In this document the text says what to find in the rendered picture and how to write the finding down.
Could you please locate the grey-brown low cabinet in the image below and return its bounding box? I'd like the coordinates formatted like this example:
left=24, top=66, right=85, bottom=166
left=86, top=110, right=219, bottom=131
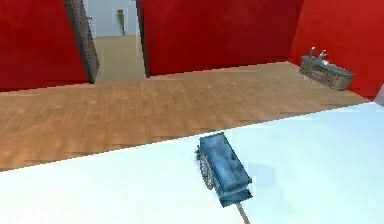
left=298, top=55, right=356, bottom=92

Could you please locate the blue toy cart with wheel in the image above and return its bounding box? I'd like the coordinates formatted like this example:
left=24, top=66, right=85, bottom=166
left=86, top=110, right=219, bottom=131
left=194, top=132, right=253, bottom=224

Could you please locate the dark brown room door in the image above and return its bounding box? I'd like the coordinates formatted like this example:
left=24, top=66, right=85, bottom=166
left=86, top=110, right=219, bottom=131
left=63, top=0, right=101, bottom=85

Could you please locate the brown narrow wall object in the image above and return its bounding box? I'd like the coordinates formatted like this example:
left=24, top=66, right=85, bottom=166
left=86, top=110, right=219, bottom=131
left=116, top=9, right=127, bottom=37

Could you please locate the grey block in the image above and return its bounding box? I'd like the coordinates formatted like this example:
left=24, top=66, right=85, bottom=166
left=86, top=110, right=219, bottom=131
left=374, top=84, right=384, bottom=108

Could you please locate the small grey white statuette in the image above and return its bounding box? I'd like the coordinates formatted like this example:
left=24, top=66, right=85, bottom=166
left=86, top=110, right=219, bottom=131
left=318, top=49, right=330, bottom=67

